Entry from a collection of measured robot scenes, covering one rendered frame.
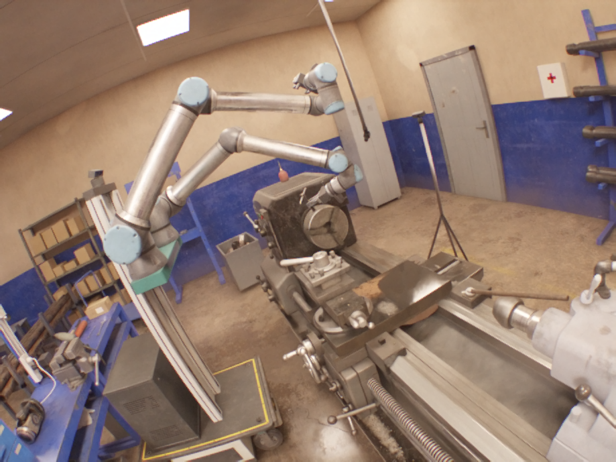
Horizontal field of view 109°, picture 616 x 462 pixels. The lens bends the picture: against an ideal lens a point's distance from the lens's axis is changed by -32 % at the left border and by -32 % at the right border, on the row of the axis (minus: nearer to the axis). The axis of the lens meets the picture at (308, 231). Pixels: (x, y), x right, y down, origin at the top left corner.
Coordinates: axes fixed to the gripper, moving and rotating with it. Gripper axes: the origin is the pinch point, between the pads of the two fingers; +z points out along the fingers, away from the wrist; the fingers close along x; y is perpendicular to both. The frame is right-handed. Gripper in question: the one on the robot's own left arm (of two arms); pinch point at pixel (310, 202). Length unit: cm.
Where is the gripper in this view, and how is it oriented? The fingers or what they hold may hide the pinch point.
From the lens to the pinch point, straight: 183.5
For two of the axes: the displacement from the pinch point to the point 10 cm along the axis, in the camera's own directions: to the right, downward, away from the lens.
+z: -7.7, 4.5, 4.6
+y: -6.2, -7.0, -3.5
